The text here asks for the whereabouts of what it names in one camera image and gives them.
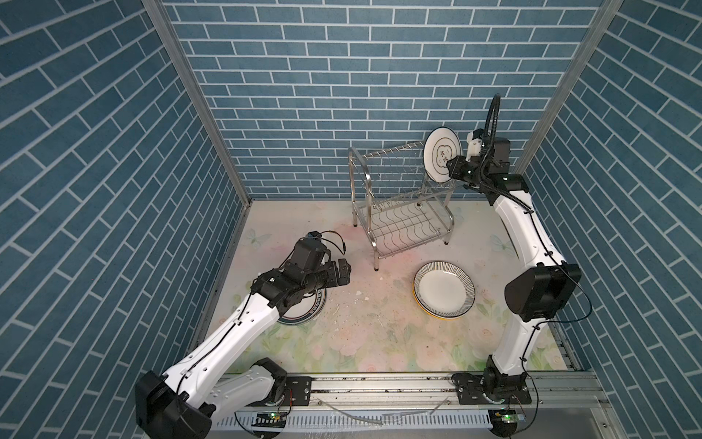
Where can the yellow rimmed polka dot plate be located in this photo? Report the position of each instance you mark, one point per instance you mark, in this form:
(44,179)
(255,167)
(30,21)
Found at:
(434,315)

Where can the right green circuit board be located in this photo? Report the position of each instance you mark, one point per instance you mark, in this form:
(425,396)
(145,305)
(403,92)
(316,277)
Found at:
(504,423)

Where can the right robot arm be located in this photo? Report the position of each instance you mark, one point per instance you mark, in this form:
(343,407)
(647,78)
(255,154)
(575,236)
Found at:
(546,281)

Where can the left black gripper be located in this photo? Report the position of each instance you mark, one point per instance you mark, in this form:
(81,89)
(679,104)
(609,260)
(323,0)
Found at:
(334,280)

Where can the right corner aluminium post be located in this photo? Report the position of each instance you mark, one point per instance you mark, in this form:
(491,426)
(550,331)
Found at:
(601,21)

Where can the white slotted cable duct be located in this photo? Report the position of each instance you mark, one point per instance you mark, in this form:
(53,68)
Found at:
(334,422)

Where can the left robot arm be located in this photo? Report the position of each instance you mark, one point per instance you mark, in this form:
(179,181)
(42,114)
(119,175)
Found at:
(187,399)

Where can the green circuit board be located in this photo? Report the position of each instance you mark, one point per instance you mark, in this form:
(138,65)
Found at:
(504,423)
(269,420)

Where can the white plate black cloud mark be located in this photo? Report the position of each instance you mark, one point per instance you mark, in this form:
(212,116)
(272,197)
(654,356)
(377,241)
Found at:
(441,146)

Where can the left corner aluminium post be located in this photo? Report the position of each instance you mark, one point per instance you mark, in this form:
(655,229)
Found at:
(166,32)

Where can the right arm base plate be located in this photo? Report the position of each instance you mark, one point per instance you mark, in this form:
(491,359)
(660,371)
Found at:
(475,389)

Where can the silver metal dish rack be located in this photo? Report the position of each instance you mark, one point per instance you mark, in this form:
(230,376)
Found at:
(395,202)

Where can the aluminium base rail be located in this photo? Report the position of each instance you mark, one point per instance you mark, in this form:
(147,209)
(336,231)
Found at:
(564,403)

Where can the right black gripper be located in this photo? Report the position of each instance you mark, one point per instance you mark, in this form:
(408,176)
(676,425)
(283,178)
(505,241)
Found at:
(456,164)

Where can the white plate black striped rim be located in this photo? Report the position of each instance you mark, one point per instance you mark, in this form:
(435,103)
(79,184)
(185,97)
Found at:
(444,288)

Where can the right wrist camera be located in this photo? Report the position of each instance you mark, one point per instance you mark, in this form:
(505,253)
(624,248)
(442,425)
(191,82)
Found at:
(475,144)

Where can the left green circuit board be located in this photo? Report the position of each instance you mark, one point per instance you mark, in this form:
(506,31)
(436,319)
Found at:
(269,420)

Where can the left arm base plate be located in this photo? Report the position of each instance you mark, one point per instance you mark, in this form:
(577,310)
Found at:
(296,391)

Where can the corner aluminium post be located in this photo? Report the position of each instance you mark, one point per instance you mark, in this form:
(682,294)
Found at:
(601,21)
(166,32)

